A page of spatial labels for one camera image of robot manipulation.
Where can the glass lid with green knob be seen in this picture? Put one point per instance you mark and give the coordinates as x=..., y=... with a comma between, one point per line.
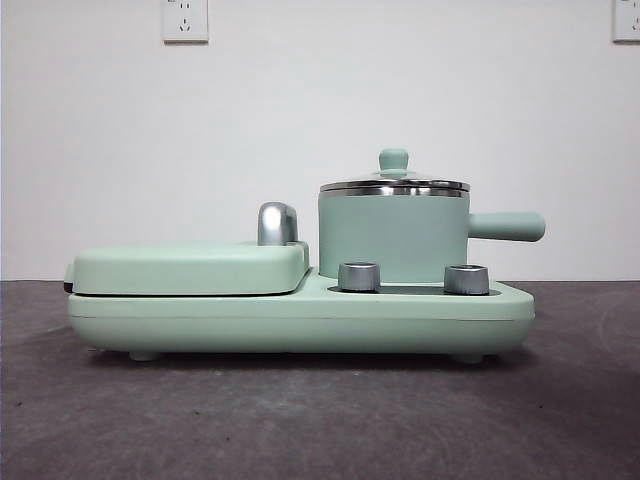
x=394, y=159

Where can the mint green breakfast maker base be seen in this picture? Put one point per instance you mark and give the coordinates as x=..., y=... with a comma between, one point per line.
x=300, y=320

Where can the mint green grill cover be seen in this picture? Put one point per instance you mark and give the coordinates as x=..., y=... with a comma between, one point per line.
x=175, y=270

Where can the white wall socket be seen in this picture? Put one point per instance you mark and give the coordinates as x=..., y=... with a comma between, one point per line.
x=627, y=20
x=184, y=22

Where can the silver control knob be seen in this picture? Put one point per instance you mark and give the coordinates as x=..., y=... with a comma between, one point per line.
x=466, y=279
x=358, y=276

